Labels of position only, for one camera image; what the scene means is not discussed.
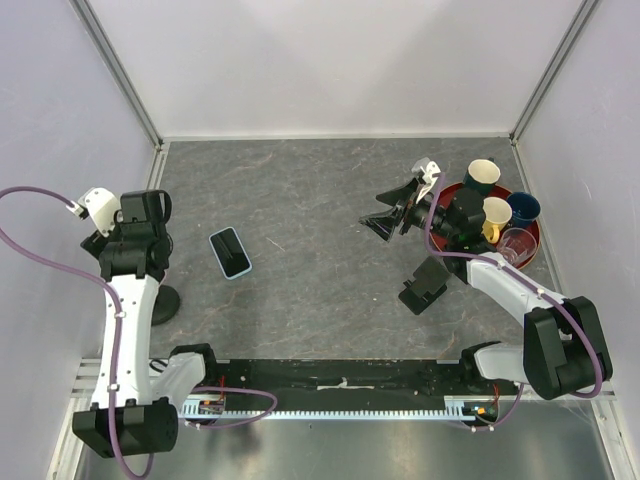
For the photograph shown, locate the dark green mug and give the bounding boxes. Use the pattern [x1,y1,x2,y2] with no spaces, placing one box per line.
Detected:
[462,159,501,197]

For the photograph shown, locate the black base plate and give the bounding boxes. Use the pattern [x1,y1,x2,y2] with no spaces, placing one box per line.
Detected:
[211,359,518,397]

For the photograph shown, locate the purple cable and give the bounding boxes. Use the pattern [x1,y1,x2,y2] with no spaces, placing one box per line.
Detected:
[0,186,156,477]
[422,172,606,432]

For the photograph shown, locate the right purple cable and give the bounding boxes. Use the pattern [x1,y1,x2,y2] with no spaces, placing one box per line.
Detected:
[422,172,606,432]

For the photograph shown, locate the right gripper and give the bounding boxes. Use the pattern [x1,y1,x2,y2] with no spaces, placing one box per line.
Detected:
[359,177,458,243]

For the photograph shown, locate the clear glass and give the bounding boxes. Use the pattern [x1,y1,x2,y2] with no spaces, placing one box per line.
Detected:
[497,228,538,268]

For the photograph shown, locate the grey cable duct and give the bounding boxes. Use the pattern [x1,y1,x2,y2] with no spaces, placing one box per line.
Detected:
[178,390,497,421]

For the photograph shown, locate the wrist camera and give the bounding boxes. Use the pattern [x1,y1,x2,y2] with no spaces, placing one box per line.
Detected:
[411,157,441,203]
[67,187,121,238]

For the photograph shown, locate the black folding phone stand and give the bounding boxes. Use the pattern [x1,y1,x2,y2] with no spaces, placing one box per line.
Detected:
[398,257,451,315]

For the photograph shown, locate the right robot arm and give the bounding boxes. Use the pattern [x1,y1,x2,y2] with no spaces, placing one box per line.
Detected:
[359,174,613,400]

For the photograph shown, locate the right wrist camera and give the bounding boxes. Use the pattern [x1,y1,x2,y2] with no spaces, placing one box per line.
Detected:
[411,157,441,203]

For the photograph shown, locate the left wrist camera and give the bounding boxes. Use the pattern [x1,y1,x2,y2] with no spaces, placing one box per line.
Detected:
[67,187,121,238]

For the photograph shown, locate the blue phone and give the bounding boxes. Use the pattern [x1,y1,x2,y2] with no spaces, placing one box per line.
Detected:
[208,227,253,280]

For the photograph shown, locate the yellow mug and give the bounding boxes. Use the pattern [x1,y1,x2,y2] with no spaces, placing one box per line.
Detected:
[482,197,512,244]

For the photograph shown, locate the dark blue cup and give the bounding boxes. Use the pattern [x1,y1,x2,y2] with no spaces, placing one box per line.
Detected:
[506,192,541,229]

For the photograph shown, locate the red round tray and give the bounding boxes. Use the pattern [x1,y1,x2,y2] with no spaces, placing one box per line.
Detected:
[426,182,543,274]

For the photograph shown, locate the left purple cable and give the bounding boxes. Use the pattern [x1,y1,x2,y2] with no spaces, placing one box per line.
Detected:
[0,186,156,477]

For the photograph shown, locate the black round phone stand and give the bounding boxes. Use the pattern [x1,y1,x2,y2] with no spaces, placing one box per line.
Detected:
[151,285,181,326]

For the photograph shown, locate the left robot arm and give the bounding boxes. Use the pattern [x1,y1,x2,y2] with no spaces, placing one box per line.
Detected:
[72,188,220,458]

